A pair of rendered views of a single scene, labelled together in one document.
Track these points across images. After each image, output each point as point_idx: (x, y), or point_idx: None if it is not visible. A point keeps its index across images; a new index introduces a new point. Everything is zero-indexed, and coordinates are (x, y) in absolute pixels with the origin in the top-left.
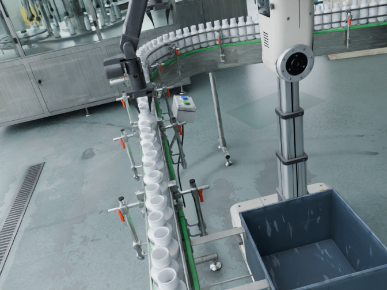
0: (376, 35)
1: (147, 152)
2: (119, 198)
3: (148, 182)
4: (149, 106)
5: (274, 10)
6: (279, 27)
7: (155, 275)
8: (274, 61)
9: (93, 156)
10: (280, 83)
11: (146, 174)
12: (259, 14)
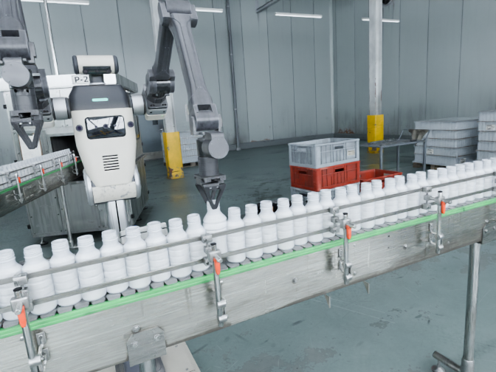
0: None
1: (295, 197)
2: (346, 212)
3: (330, 196)
4: (214, 196)
5: (131, 128)
6: (135, 144)
7: (396, 189)
8: (131, 178)
9: None
10: (119, 209)
11: (318, 201)
12: (91, 140)
